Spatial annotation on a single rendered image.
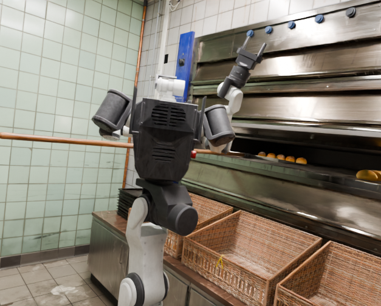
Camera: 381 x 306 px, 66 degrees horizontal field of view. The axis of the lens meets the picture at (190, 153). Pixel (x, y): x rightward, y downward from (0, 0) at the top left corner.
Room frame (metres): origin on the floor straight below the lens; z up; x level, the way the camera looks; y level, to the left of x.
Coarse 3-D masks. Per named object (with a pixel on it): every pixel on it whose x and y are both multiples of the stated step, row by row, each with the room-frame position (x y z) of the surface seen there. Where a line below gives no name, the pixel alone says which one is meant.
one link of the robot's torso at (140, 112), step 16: (144, 112) 1.03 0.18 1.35; (160, 112) 1.04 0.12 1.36; (176, 112) 1.32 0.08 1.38; (192, 112) 1.05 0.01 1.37; (144, 128) 1.03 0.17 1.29; (160, 128) 1.04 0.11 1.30; (176, 128) 1.05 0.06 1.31; (192, 128) 1.05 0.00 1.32; (144, 144) 1.05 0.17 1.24; (160, 144) 1.06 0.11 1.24; (176, 144) 1.06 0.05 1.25; (192, 144) 1.07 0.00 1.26; (144, 160) 1.07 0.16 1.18; (160, 160) 1.07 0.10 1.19; (176, 160) 1.08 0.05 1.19; (144, 176) 1.08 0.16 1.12; (160, 176) 1.09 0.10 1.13; (176, 176) 1.09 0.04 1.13
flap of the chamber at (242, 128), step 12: (240, 132) 2.06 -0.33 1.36; (252, 132) 1.94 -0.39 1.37; (264, 132) 1.83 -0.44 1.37; (276, 132) 1.73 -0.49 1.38; (288, 132) 1.65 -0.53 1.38; (300, 132) 1.57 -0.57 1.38; (312, 132) 1.50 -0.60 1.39; (324, 132) 1.45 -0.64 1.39; (336, 132) 1.41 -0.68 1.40; (348, 132) 1.37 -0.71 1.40; (360, 132) 1.34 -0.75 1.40; (372, 132) 1.30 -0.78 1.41; (360, 144) 1.50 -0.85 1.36; (372, 144) 1.44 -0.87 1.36
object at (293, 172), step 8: (224, 160) 2.11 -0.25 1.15; (232, 160) 2.05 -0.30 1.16; (240, 160) 2.00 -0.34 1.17; (248, 160) 1.98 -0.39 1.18; (256, 168) 1.90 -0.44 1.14; (264, 168) 1.86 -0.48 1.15; (272, 168) 1.81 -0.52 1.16; (280, 168) 1.77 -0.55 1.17; (288, 168) 1.74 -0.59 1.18; (296, 176) 1.70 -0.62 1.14; (304, 176) 1.66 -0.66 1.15; (312, 176) 1.62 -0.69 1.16; (320, 176) 1.59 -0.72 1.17; (328, 176) 1.56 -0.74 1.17; (336, 176) 1.55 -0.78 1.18; (336, 184) 1.53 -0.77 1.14; (344, 184) 1.50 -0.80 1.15; (352, 184) 1.47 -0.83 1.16; (360, 184) 1.44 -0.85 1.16; (368, 184) 1.42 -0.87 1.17; (376, 184) 1.40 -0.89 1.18
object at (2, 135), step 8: (0, 136) 1.26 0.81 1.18; (8, 136) 1.27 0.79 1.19; (16, 136) 1.30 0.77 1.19; (24, 136) 1.32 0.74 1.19; (32, 136) 1.34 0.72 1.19; (40, 136) 1.37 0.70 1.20; (48, 136) 1.39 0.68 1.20; (88, 144) 1.52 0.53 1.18; (96, 144) 1.55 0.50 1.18; (104, 144) 1.58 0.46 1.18; (112, 144) 1.61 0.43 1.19; (120, 144) 1.64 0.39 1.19; (128, 144) 1.68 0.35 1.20; (200, 152) 2.07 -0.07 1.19; (208, 152) 2.13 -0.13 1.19; (216, 152) 2.18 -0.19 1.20; (232, 152) 2.31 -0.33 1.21
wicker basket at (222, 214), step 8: (192, 200) 2.24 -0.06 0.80; (200, 200) 2.19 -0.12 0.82; (208, 200) 2.14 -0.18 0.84; (200, 208) 2.16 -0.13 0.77; (208, 208) 2.11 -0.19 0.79; (216, 208) 2.06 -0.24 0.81; (224, 208) 2.02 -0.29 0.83; (232, 208) 1.97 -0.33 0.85; (128, 216) 2.05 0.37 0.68; (200, 216) 2.14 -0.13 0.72; (208, 216) 2.09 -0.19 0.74; (216, 216) 1.87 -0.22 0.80; (224, 216) 1.93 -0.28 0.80; (200, 224) 1.76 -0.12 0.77; (208, 224) 1.83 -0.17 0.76; (168, 232) 1.73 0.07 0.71; (192, 232) 1.73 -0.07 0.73; (168, 240) 1.72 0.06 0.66; (176, 240) 1.67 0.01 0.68; (168, 248) 1.71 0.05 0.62; (176, 248) 1.66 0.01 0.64; (176, 256) 1.66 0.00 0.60
